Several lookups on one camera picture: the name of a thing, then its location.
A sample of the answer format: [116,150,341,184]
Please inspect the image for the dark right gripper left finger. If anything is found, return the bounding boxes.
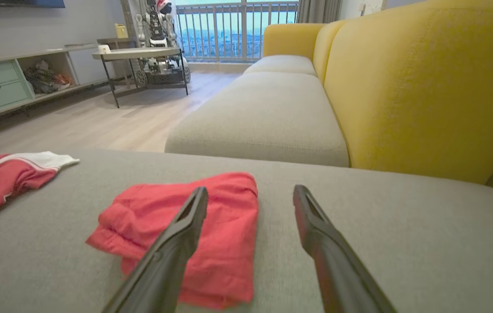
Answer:
[103,186,209,313]

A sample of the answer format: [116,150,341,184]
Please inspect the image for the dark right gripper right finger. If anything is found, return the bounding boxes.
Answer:
[293,184,397,313]

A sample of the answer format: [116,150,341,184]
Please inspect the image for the red shorts with white stripes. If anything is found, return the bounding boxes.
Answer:
[87,172,259,310]

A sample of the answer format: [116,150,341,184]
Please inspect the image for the yellow and grey sofa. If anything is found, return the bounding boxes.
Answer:
[0,149,493,313]

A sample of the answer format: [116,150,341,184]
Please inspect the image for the grey sofa seat cushion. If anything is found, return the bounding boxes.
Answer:
[243,55,318,78]
[165,72,350,168]

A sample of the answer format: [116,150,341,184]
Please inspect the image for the large yellow sofa backrest cushion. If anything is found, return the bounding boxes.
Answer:
[324,0,493,185]

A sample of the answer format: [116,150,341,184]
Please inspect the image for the round coffee table black legs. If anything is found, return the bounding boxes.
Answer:
[92,47,190,109]

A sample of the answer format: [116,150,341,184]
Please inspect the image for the long white TV cabinet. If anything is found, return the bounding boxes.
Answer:
[0,43,114,127]

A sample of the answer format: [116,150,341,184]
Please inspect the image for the white and black wheeled robot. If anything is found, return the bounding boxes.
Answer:
[135,0,192,86]

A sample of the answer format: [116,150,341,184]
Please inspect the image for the yellow sofa armrest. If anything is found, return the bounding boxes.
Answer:
[263,23,326,60]

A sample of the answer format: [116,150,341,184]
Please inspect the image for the grey balcony railing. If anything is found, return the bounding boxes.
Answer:
[175,1,300,62]

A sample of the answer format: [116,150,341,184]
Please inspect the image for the grey curtain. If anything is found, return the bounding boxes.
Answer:
[296,0,343,24]

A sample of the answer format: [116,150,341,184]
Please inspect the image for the dark wall television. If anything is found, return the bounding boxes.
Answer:
[0,0,66,9]

